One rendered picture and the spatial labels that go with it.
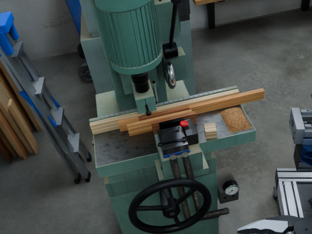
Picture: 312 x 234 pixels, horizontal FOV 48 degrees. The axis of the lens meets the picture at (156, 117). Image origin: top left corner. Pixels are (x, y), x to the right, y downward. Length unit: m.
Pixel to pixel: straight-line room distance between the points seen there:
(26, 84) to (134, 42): 1.00
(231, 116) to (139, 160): 0.38
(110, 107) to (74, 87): 1.65
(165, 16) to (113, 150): 0.53
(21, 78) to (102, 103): 0.47
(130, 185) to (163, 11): 0.66
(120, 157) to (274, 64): 2.22
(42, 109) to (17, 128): 0.64
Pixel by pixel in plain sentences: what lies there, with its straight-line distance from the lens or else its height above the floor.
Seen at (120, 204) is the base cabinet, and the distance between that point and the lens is 1.48.
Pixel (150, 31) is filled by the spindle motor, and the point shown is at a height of 1.32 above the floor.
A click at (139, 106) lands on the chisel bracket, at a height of 1.04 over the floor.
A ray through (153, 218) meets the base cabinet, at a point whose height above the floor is 0.50.
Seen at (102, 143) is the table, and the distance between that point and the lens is 1.37.
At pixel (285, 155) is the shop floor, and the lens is 2.49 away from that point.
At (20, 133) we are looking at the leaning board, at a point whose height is 0.21.
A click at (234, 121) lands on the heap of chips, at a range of 1.34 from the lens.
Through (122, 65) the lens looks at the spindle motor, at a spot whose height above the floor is 1.23.
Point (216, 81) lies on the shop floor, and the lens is 3.08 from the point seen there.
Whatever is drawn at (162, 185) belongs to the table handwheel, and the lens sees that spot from 1.13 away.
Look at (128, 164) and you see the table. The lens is 1.30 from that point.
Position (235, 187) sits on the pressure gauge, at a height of 0.67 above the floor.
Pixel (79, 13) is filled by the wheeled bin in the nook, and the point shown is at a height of 0.67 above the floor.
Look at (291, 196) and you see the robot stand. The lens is 2.01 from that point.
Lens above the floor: 1.84
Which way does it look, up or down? 42 degrees down
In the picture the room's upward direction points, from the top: 10 degrees counter-clockwise
